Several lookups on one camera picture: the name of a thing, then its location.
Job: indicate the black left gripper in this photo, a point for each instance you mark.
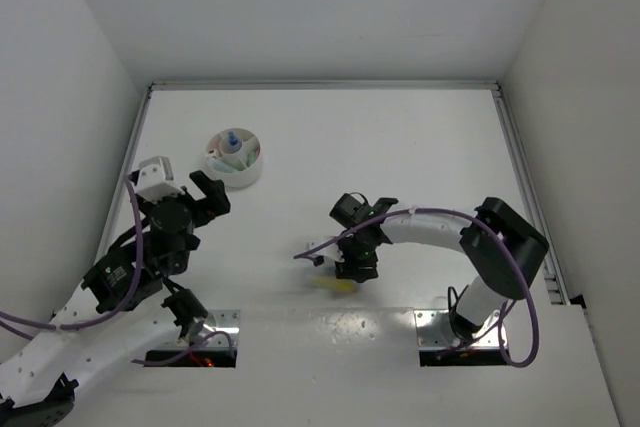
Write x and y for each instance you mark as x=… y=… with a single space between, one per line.
x=216 y=202

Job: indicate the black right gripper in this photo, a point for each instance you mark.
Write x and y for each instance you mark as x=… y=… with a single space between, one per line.
x=350 y=269

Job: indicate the green highlighter marker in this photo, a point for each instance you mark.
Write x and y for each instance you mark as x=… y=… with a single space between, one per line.
x=220 y=166

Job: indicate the yellow highlighter marker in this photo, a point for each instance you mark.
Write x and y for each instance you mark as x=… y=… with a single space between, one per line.
x=338 y=286

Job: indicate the white round divided organizer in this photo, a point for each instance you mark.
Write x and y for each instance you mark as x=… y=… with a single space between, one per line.
x=247 y=175

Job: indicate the clear blue-capped glue bottle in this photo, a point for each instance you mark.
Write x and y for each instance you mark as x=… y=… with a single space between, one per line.
x=230 y=143

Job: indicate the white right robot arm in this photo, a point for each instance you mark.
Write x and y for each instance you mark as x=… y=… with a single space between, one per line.
x=495 y=229

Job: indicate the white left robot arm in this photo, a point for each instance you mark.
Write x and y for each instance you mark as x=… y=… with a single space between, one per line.
x=127 y=308

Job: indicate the green marker in organizer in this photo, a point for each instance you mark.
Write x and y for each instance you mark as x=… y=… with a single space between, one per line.
x=252 y=156

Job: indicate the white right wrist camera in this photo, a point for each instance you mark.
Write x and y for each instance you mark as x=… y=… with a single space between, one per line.
x=322 y=251

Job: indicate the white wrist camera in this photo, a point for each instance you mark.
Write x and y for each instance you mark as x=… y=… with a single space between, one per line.
x=156 y=180
x=322 y=251

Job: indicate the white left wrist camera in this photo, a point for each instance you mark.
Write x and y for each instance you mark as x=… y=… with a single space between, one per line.
x=156 y=180

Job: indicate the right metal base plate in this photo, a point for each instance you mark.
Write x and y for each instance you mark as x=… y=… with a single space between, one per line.
x=434 y=333

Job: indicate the metal base plate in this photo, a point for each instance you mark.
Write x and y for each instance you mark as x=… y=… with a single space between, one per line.
x=434 y=333
x=220 y=320

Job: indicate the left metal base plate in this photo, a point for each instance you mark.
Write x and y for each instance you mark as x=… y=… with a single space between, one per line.
x=220 y=320

